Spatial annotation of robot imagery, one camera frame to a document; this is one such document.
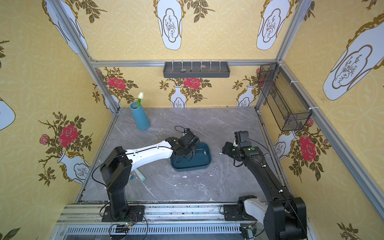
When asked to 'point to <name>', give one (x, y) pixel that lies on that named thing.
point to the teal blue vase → (142, 119)
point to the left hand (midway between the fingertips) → (192, 150)
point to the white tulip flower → (140, 96)
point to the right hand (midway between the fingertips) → (223, 150)
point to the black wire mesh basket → (288, 109)
